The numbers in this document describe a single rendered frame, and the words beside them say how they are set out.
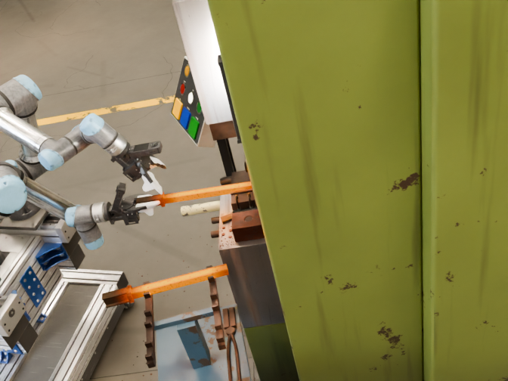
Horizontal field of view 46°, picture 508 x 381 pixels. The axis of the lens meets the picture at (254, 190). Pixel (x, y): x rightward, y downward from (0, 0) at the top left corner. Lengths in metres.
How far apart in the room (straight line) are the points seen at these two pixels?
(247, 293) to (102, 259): 1.56
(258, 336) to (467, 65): 1.49
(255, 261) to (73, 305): 1.30
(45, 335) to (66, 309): 0.16
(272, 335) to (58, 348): 1.08
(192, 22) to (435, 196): 0.80
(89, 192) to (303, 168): 2.82
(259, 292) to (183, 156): 2.12
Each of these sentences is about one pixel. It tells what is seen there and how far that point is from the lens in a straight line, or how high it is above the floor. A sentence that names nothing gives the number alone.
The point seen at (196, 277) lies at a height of 0.98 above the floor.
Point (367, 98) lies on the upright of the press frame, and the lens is 1.45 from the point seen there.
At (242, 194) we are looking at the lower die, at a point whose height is 0.99.
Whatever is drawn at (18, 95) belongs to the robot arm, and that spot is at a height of 1.39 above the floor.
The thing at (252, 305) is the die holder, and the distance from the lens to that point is 2.32.
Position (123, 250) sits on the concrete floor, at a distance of 3.65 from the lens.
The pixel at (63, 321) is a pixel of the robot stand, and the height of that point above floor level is 0.21.
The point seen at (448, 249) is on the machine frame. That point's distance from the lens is 1.68.
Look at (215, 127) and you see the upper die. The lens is 1.95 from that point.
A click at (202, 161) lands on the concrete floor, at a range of 4.12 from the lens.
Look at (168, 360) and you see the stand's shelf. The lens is 2.12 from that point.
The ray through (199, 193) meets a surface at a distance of 2.20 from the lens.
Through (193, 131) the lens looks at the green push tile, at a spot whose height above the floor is 1.00.
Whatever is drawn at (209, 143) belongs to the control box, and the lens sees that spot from 2.55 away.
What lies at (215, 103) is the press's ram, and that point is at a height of 1.43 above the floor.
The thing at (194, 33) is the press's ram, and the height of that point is 1.67.
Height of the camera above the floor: 2.35
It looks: 39 degrees down
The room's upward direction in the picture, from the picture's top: 14 degrees counter-clockwise
